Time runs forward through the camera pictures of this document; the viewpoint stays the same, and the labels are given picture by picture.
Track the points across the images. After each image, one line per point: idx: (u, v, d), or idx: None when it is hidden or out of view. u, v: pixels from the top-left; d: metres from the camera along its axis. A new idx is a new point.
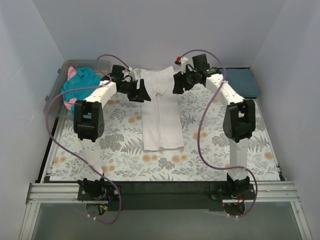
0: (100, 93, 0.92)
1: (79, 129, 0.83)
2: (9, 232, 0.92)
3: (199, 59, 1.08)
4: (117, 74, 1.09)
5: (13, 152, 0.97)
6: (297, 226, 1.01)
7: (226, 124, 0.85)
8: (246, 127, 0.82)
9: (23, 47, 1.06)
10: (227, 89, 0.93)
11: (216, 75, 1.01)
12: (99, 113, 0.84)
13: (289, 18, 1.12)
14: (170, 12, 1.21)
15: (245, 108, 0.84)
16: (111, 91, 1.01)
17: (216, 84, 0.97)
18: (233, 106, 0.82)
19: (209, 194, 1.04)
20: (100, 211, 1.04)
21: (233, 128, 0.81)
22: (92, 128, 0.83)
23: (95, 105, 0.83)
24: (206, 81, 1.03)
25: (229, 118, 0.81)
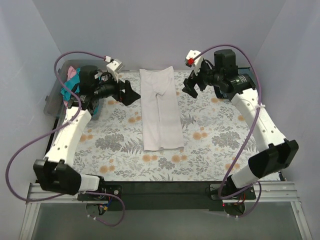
0: (65, 141, 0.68)
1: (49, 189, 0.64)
2: (9, 232, 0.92)
3: (226, 60, 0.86)
4: (88, 82, 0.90)
5: (13, 151, 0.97)
6: (298, 226, 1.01)
7: (252, 162, 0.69)
8: (276, 168, 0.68)
9: (23, 47, 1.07)
10: (264, 116, 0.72)
11: (248, 90, 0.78)
12: (69, 170, 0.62)
13: (288, 19, 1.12)
14: (170, 12, 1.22)
15: (285, 149, 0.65)
16: (82, 123, 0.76)
17: (250, 106, 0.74)
18: (272, 150, 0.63)
19: (209, 193, 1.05)
20: (100, 211, 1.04)
21: (263, 172, 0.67)
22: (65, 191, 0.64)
23: (60, 167, 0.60)
24: (234, 96, 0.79)
25: (263, 163, 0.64)
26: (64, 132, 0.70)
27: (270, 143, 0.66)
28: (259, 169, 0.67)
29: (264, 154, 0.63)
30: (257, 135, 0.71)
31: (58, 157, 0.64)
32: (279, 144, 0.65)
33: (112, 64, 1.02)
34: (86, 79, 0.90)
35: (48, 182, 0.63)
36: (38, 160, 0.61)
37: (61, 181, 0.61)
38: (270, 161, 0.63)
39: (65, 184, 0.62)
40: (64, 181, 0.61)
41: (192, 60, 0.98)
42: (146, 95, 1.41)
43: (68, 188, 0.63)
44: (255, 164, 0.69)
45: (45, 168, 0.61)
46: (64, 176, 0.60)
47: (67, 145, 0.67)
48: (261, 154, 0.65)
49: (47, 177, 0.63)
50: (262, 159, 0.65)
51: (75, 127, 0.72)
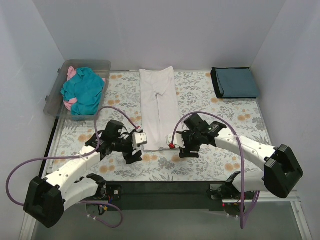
0: (68, 170, 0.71)
1: (29, 212, 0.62)
2: (9, 232, 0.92)
3: (194, 120, 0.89)
4: (110, 133, 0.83)
5: (14, 151, 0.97)
6: (297, 226, 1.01)
7: (270, 186, 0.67)
8: (293, 178, 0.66)
9: (23, 47, 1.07)
10: (247, 141, 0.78)
11: (222, 130, 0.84)
12: (56, 203, 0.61)
13: (288, 18, 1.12)
14: (170, 12, 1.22)
15: (281, 157, 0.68)
16: (91, 162, 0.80)
17: (230, 141, 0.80)
18: (270, 161, 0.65)
19: (209, 194, 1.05)
20: (100, 211, 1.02)
21: (285, 188, 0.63)
22: (43, 219, 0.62)
23: (51, 192, 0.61)
24: (215, 141, 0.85)
25: (275, 178, 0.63)
26: (71, 163, 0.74)
27: (265, 157, 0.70)
28: (279, 188, 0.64)
29: (268, 169, 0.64)
30: (252, 158, 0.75)
31: (55, 182, 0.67)
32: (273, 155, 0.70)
33: (139, 135, 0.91)
34: (110, 128, 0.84)
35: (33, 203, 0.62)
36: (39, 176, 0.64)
37: (45, 206, 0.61)
38: (277, 172, 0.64)
39: (48, 211, 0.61)
40: (49, 206, 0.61)
41: (171, 144, 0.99)
42: (146, 95, 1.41)
43: (47, 216, 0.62)
44: (272, 186, 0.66)
45: (39, 187, 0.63)
46: (52, 201, 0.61)
47: (68, 175, 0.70)
48: (267, 172, 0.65)
49: (36, 196, 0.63)
50: (271, 175, 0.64)
51: (83, 163, 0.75)
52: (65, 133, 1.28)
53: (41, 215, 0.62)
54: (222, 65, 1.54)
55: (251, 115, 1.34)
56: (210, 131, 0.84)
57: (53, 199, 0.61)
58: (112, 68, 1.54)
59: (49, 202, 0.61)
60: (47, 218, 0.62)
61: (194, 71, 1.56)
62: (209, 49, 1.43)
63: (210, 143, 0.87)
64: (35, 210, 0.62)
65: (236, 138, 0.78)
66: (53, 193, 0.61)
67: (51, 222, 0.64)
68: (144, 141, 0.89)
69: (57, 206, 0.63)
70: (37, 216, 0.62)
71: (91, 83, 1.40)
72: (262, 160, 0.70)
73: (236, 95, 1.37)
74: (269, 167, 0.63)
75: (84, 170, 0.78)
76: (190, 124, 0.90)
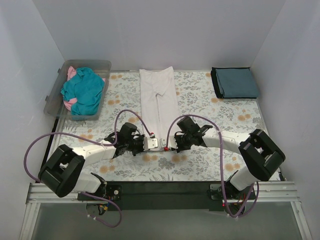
0: (91, 149, 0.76)
1: (44, 178, 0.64)
2: (9, 231, 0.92)
3: (186, 123, 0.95)
4: (124, 135, 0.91)
5: (13, 151, 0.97)
6: (298, 226, 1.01)
7: (251, 170, 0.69)
8: (275, 160, 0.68)
9: (23, 48, 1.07)
10: (228, 133, 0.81)
11: (210, 129, 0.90)
12: (76, 170, 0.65)
13: (288, 19, 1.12)
14: (170, 12, 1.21)
15: (258, 141, 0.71)
16: (105, 154, 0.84)
17: (214, 136, 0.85)
18: (244, 145, 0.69)
19: (209, 193, 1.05)
20: (100, 211, 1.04)
21: (264, 169, 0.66)
22: (57, 185, 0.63)
23: (78, 158, 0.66)
24: (204, 140, 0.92)
25: (252, 159, 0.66)
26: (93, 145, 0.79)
27: (241, 141, 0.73)
28: (258, 168, 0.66)
29: (244, 151, 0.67)
30: (231, 146, 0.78)
31: (80, 152, 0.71)
32: (249, 139, 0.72)
33: (151, 140, 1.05)
34: (125, 131, 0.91)
35: (52, 169, 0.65)
36: (65, 145, 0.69)
37: (65, 171, 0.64)
38: (252, 152, 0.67)
39: (66, 177, 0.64)
40: (70, 171, 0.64)
41: (167, 146, 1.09)
42: (146, 95, 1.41)
43: (63, 182, 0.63)
44: (253, 169, 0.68)
45: (63, 154, 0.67)
46: (74, 166, 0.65)
47: (91, 152, 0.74)
48: (244, 155, 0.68)
49: (57, 162, 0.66)
50: (248, 158, 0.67)
51: (102, 150, 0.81)
52: None
53: (56, 181, 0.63)
54: (222, 65, 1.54)
55: (251, 115, 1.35)
56: (200, 133, 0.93)
57: (76, 166, 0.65)
58: (113, 68, 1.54)
59: (71, 167, 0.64)
60: (61, 184, 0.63)
61: (194, 71, 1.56)
62: (209, 50, 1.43)
63: (200, 144, 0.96)
64: (50, 177, 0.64)
65: (218, 133, 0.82)
66: (77, 161, 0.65)
67: (62, 193, 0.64)
68: (154, 146, 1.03)
69: (75, 176, 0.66)
70: (51, 183, 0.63)
71: (91, 83, 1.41)
72: (238, 145, 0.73)
73: (236, 95, 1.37)
74: (244, 149, 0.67)
75: (99, 158, 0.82)
76: (182, 126, 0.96)
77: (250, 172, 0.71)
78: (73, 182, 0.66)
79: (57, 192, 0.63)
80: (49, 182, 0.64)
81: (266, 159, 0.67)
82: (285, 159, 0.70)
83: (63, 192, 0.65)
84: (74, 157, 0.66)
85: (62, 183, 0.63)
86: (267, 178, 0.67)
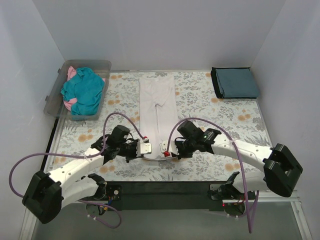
0: (71, 168, 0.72)
1: (28, 205, 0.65)
2: (9, 232, 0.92)
3: (187, 128, 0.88)
4: (116, 138, 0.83)
5: (13, 151, 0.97)
6: (297, 226, 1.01)
7: (273, 187, 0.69)
8: (295, 176, 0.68)
9: (23, 48, 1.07)
10: (243, 145, 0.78)
11: (218, 136, 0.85)
12: (54, 199, 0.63)
13: (288, 19, 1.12)
14: (170, 12, 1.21)
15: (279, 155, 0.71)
16: (93, 165, 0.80)
17: (227, 146, 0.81)
18: (269, 162, 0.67)
19: (209, 194, 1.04)
20: (100, 211, 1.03)
21: (287, 187, 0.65)
22: (40, 213, 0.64)
23: (54, 186, 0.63)
24: (213, 148, 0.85)
25: (277, 179, 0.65)
26: (75, 162, 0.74)
27: (264, 158, 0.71)
28: (282, 188, 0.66)
29: (269, 171, 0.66)
30: (250, 160, 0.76)
31: (57, 178, 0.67)
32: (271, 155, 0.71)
33: (144, 145, 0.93)
34: (116, 134, 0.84)
35: (33, 197, 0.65)
36: (42, 171, 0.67)
37: (44, 200, 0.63)
38: (278, 172, 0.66)
39: (44, 207, 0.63)
40: (47, 201, 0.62)
41: (167, 151, 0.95)
42: (145, 95, 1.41)
43: (44, 211, 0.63)
44: (275, 187, 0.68)
45: (41, 182, 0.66)
46: (50, 197, 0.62)
47: (70, 173, 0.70)
48: (268, 174, 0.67)
49: (37, 190, 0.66)
50: (272, 176, 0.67)
51: (86, 164, 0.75)
52: (65, 133, 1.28)
53: (38, 209, 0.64)
54: (222, 65, 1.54)
55: (251, 115, 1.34)
56: (205, 140, 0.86)
57: (52, 196, 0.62)
58: (113, 68, 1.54)
59: (48, 196, 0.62)
60: (42, 214, 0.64)
61: (194, 71, 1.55)
62: (209, 50, 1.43)
63: (207, 150, 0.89)
64: (33, 204, 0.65)
65: (232, 143, 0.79)
66: (53, 190, 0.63)
67: (46, 219, 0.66)
68: (149, 152, 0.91)
69: (56, 202, 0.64)
70: (35, 210, 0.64)
71: (91, 83, 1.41)
72: (261, 161, 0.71)
73: (236, 95, 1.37)
74: (270, 169, 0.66)
75: (86, 171, 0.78)
76: (184, 132, 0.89)
77: (269, 187, 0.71)
78: (55, 208, 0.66)
79: (41, 218, 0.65)
80: (32, 209, 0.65)
81: (288, 175, 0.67)
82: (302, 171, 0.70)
83: (47, 218, 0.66)
84: (52, 184, 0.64)
85: (43, 212, 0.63)
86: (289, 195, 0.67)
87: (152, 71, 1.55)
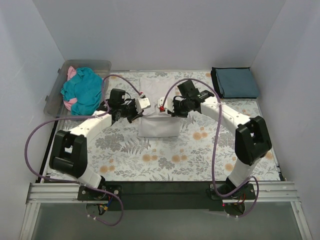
0: (88, 125, 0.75)
1: (56, 165, 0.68)
2: (9, 231, 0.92)
3: (186, 87, 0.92)
4: (115, 99, 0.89)
5: (13, 151, 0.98)
6: (297, 226, 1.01)
7: (238, 151, 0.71)
8: (261, 148, 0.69)
9: (23, 48, 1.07)
10: (228, 109, 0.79)
11: (210, 98, 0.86)
12: (82, 149, 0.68)
13: (289, 19, 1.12)
14: (170, 12, 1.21)
15: (254, 126, 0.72)
16: (105, 123, 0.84)
17: (213, 107, 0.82)
18: (242, 128, 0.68)
19: (209, 194, 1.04)
20: (100, 211, 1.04)
21: (249, 154, 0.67)
22: (70, 167, 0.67)
23: (78, 139, 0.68)
24: (200, 107, 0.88)
25: (243, 143, 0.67)
26: (88, 121, 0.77)
27: (239, 124, 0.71)
28: (246, 153, 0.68)
29: (239, 134, 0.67)
30: (229, 125, 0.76)
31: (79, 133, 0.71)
32: (247, 123, 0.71)
33: (142, 100, 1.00)
34: (115, 96, 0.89)
35: (59, 156, 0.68)
36: (61, 130, 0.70)
37: (73, 152, 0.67)
38: (247, 137, 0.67)
39: (76, 158, 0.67)
40: (78, 152, 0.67)
41: (162, 107, 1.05)
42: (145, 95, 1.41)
43: (77, 162, 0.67)
44: (239, 151, 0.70)
45: (64, 139, 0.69)
46: (79, 146, 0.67)
47: (89, 128, 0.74)
48: (237, 136, 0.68)
49: (61, 148, 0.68)
50: (240, 141, 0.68)
51: (99, 122, 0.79)
52: None
53: (68, 164, 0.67)
54: (222, 65, 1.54)
55: (251, 115, 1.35)
56: (198, 98, 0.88)
57: (80, 146, 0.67)
58: (113, 68, 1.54)
59: (77, 146, 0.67)
60: (75, 166, 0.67)
61: (194, 71, 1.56)
62: (209, 50, 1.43)
63: (196, 109, 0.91)
64: (61, 162, 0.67)
65: (219, 106, 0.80)
66: (80, 140, 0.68)
67: (78, 172, 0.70)
68: (147, 106, 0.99)
69: (83, 154, 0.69)
70: (64, 167, 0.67)
71: (91, 83, 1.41)
72: (236, 125, 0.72)
73: (236, 95, 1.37)
74: (241, 133, 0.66)
75: (100, 128, 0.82)
76: (182, 89, 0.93)
77: (235, 153, 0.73)
78: (83, 161, 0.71)
79: (72, 173, 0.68)
80: (62, 167, 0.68)
81: (255, 146, 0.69)
82: (271, 148, 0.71)
83: (79, 171, 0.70)
84: (76, 137, 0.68)
85: (75, 165, 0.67)
86: (249, 162, 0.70)
87: (152, 71, 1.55)
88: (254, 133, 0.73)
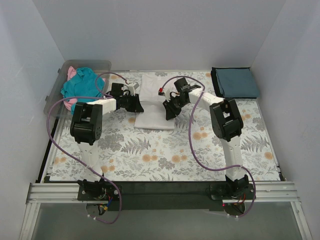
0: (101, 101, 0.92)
1: (76, 130, 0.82)
2: (9, 232, 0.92)
3: (180, 82, 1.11)
4: (117, 91, 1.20)
5: (13, 151, 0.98)
6: (297, 226, 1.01)
7: (215, 126, 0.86)
8: (233, 124, 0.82)
9: (23, 48, 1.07)
10: (208, 94, 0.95)
11: (196, 89, 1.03)
12: (98, 115, 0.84)
13: (289, 19, 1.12)
14: (170, 12, 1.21)
15: (228, 107, 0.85)
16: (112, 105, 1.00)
17: (197, 93, 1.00)
18: (216, 105, 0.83)
19: (209, 194, 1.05)
20: (100, 211, 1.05)
21: (222, 128, 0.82)
22: (90, 131, 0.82)
23: (96, 105, 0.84)
24: (190, 97, 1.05)
25: (216, 118, 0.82)
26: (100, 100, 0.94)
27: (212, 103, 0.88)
28: (218, 126, 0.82)
29: (213, 110, 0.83)
30: (207, 105, 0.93)
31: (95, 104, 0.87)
32: (221, 103, 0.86)
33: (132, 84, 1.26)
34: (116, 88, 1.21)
35: (79, 122, 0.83)
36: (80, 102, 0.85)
37: (92, 117, 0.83)
38: (218, 113, 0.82)
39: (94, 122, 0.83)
40: (94, 118, 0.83)
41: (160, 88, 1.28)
42: (146, 95, 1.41)
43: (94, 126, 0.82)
44: (216, 126, 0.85)
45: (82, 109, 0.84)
46: (96, 112, 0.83)
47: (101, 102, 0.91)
48: (212, 113, 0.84)
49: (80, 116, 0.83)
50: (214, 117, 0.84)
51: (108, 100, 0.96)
52: (65, 133, 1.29)
53: (87, 128, 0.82)
54: (222, 65, 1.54)
55: (251, 115, 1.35)
56: (187, 89, 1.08)
57: (96, 113, 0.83)
58: (112, 68, 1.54)
59: (95, 112, 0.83)
60: (93, 130, 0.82)
61: (194, 71, 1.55)
62: (209, 50, 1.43)
63: (188, 100, 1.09)
64: (81, 127, 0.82)
65: (201, 93, 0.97)
66: (96, 107, 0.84)
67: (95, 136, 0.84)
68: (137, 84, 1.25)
69: (99, 121, 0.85)
70: (84, 131, 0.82)
71: (91, 83, 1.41)
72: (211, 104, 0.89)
73: (236, 95, 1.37)
74: (213, 109, 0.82)
75: (109, 109, 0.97)
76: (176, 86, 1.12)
77: (215, 129, 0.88)
78: (98, 126, 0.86)
79: (91, 136, 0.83)
80: (82, 131, 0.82)
81: (227, 122, 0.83)
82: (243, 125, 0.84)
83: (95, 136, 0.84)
84: (93, 105, 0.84)
85: (94, 129, 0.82)
86: (223, 135, 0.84)
87: (153, 71, 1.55)
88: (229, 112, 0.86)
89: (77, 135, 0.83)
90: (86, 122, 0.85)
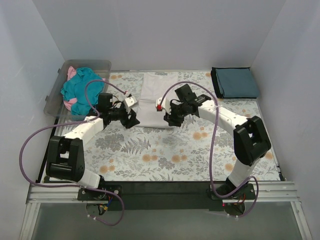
0: (82, 129, 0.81)
1: (53, 171, 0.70)
2: (9, 231, 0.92)
3: (183, 90, 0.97)
4: (103, 104, 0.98)
5: (13, 151, 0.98)
6: (297, 226, 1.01)
7: (238, 151, 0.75)
8: (261, 148, 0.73)
9: (23, 48, 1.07)
10: (224, 111, 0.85)
11: (207, 101, 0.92)
12: (78, 153, 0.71)
13: (289, 19, 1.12)
14: (170, 12, 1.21)
15: (252, 127, 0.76)
16: (97, 127, 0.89)
17: (210, 110, 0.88)
18: (240, 128, 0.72)
19: (209, 194, 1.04)
20: (100, 211, 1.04)
21: (249, 156, 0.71)
22: (69, 172, 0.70)
23: (74, 142, 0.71)
24: (198, 110, 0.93)
25: (242, 144, 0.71)
26: (82, 124, 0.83)
27: (236, 124, 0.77)
28: (245, 153, 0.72)
29: (237, 135, 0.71)
30: (227, 125, 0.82)
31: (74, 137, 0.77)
32: (245, 123, 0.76)
33: (128, 99, 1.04)
34: (102, 101, 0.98)
35: (56, 162, 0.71)
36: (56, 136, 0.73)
37: (70, 155, 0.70)
38: (245, 138, 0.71)
39: (73, 163, 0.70)
40: (74, 157, 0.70)
41: (159, 105, 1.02)
42: (146, 95, 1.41)
43: (74, 166, 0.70)
44: (240, 152, 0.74)
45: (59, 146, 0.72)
46: (75, 149, 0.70)
47: (82, 132, 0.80)
48: (235, 137, 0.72)
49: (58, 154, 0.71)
50: (239, 143, 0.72)
51: (91, 126, 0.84)
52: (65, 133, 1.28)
53: (66, 168, 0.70)
54: (222, 65, 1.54)
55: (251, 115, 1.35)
56: (195, 102, 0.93)
57: (76, 150, 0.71)
58: (112, 68, 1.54)
59: (74, 149, 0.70)
60: (73, 170, 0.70)
61: (194, 71, 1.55)
62: (209, 50, 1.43)
63: (194, 113, 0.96)
64: (59, 167, 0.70)
65: (216, 108, 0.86)
66: (75, 144, 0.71)
67: (76, 176, 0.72)
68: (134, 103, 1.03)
69: (80, 158, 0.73)
70: (62, 172, 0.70)
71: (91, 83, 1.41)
72: (234, 126, 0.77)
73: (236, 95, 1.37)
74: (237, 133, 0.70)
75: (93, 133, 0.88)
76: (179, 94, 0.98)
77: (236, 154, 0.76)
78: (79, 165, 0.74)
79: (71, 178, 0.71)
80: (59, 172, 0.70)
81: (253, 146, 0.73)
82: (270, 147, 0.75)
83: (76, 176, 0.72)
84: (71, 140, 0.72)
85: (73, 170, 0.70)
86: (249, 163, 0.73)
87: (153, 71, 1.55)
88: (252, 133, 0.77)
89: (54, 176, 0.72)
90: (65, 160, 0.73)
